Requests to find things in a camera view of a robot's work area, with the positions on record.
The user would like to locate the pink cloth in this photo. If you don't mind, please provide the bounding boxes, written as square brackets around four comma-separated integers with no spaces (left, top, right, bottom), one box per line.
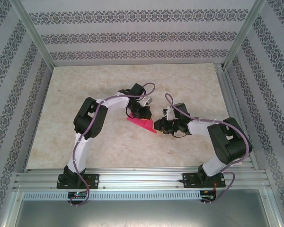
[126,112,158,135]

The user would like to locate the grey sheet metal panel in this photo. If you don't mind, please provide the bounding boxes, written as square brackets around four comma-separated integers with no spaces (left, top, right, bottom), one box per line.
[8,200,279,227]

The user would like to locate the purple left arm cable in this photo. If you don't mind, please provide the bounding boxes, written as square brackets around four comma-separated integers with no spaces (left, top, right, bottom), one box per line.
[70,82,156,207]

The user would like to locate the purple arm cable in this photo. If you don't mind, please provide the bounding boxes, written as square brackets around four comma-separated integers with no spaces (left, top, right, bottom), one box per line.
[165,93,249,204]
[70,82,156,207]

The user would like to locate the aluminium mounting rail beam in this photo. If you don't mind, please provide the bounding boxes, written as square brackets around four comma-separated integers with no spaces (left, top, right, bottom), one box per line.
[13,167,272,190]

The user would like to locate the aluminium side rail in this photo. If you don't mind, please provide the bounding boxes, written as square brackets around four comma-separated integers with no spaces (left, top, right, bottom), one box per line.
[214,63,260,170]

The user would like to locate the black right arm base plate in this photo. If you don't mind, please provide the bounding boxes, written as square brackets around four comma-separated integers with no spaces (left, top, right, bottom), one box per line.
[182,172,226,189]

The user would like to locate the grey slotted cable duct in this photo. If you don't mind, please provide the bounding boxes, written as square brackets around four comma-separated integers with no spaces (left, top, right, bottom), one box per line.
[22,191,202,201]

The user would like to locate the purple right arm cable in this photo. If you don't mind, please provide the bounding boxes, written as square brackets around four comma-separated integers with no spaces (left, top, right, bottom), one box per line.
[165,93,249,204]

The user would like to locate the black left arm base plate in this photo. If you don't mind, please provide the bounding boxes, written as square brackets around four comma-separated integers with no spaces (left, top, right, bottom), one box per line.
[56,174,100,190]

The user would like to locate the aluminium frame post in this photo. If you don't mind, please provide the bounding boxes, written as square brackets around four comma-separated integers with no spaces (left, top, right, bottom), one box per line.
[223,0,267,70]
[10,0,55,69]

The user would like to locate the aluminium frame leg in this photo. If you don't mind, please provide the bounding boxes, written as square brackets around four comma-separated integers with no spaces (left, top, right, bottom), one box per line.
[260,188,284,227]
[0,189,24,227]

